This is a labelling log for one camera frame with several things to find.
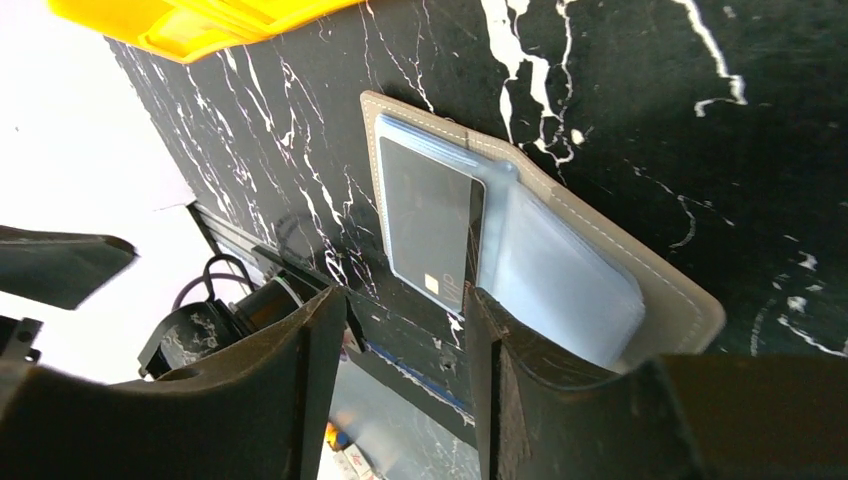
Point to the yellow three-compartment organizer tray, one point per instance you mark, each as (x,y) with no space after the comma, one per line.
(187,31)

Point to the black VIP credit card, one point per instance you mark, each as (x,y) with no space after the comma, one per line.
(434,207)

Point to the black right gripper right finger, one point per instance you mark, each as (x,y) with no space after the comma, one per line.
(543,413)

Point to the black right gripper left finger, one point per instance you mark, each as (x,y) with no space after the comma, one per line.
(255,410)

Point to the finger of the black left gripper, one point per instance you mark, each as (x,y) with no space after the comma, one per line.
(60,269)

